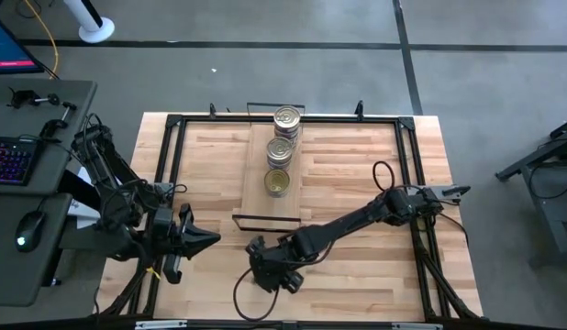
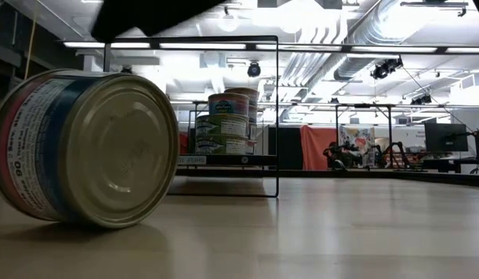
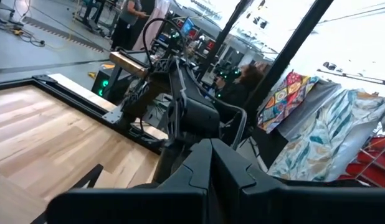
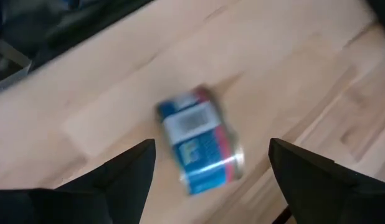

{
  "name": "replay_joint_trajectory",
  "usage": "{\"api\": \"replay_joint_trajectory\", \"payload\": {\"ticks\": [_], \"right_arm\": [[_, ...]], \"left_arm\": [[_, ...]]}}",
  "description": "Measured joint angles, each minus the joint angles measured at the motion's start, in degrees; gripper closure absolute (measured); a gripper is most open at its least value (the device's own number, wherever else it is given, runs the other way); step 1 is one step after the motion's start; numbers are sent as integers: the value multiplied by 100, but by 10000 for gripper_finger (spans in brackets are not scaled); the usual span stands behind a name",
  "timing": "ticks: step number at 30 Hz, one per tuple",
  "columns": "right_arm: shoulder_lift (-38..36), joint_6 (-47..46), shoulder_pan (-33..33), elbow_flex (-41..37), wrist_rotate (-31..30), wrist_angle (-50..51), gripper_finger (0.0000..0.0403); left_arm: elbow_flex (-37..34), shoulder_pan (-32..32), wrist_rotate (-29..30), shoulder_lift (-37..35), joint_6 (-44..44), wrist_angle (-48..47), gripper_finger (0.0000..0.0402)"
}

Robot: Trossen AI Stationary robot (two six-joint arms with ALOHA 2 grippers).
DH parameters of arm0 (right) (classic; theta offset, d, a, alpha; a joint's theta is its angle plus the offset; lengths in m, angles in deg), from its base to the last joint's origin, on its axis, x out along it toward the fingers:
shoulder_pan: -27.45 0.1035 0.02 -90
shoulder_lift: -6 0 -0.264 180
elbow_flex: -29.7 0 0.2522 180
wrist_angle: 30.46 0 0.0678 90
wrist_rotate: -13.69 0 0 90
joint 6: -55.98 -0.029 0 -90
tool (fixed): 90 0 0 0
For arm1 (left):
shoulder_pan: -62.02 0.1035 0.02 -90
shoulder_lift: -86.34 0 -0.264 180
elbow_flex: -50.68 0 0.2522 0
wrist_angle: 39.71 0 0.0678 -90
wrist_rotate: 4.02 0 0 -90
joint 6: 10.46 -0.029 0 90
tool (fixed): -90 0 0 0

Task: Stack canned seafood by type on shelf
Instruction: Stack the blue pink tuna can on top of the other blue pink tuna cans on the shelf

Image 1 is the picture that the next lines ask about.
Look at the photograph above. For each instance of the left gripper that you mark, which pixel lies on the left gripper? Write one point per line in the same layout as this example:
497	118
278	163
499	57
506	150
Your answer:
169	234

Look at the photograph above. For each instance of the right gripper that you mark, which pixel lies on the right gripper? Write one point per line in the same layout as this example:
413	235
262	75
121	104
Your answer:
283	261

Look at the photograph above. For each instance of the wooden shelf with black frame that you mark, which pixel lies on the wooden shelf with black frame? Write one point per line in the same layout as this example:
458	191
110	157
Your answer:
256	192

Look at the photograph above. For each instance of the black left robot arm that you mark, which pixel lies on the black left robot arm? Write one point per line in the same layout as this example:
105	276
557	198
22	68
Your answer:
107	174

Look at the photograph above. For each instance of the yellow tape tag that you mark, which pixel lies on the yellow tape tag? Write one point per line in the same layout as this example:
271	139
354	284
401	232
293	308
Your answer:
153	273

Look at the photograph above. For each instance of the white paper sheet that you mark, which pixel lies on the white paper sheet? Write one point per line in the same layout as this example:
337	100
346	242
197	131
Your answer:
84	219

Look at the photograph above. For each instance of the black flat panel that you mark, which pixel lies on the black flat panel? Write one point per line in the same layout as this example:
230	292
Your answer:
79	190

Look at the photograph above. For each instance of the black computer mouse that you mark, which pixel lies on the black computer mouse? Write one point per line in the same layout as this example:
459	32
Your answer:
29	234

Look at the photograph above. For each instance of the black desk clamp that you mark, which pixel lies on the black desk clamp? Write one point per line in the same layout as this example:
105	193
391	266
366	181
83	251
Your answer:
52	128
24	97

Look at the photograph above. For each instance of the grey desk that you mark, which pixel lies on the grey desk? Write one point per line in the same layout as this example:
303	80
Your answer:
17	275

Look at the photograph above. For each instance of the backlit black keyboard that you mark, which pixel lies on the backlit black keyboard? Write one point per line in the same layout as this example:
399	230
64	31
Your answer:
10	160

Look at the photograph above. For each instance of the white pole stand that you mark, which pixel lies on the white pole stand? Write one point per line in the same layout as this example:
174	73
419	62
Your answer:
97	29

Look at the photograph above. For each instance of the monitor with blue screen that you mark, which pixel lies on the monitor with blue screen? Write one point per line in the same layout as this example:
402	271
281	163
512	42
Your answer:
8	46

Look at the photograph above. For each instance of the black metal side table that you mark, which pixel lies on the black metal side table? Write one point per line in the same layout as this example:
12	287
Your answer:
547	220

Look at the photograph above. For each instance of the silver frame bracket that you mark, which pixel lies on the silver frame bracket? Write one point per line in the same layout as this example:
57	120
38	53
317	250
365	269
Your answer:
159	325
416	326

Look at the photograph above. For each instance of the black frame upright post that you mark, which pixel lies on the black frame upright post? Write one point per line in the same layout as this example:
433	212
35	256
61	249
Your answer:
212	110
359	109

